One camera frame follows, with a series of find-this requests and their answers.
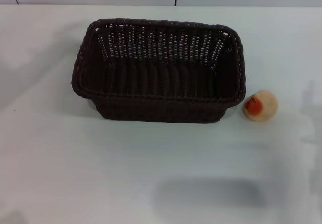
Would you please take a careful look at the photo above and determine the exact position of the dark brown woven basket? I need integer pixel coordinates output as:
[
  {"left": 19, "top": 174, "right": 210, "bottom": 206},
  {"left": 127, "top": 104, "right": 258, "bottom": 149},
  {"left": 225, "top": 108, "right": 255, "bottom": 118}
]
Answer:
[{"left": 72, "top": 18, "right": 246, "bottom": 124}]

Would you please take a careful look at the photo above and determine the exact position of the beige and orange peach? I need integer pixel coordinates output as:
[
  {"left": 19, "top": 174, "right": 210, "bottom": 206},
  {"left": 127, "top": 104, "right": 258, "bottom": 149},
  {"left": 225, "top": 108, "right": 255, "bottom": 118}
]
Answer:
[{"left": 242, "top": 89, "right": 279, "bottom": 122}]

